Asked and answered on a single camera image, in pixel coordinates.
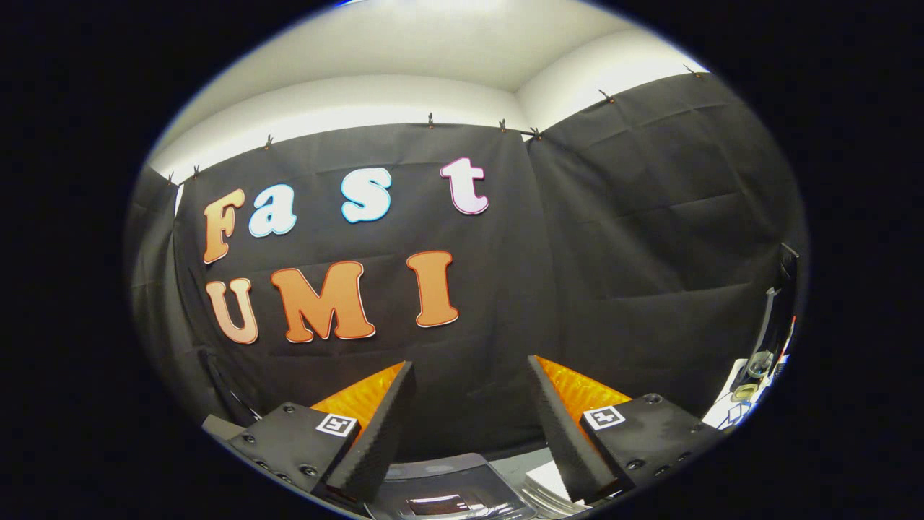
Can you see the row of black cloth clips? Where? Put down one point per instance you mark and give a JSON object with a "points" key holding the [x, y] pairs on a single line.
{"points": [[431, 120]]}

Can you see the grey washing machine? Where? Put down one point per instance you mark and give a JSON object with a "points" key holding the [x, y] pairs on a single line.
{"points": [[527, 458]]}

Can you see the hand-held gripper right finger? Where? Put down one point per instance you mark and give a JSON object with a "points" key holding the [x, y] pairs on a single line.
{"points": [[567, 448]]}

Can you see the dark transparent washing machine lid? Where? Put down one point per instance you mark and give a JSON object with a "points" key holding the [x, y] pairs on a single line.
{"points": [[447, 480]]}

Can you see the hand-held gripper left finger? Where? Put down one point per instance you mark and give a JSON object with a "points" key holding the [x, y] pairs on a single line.
{"points": [[375, 440]]}

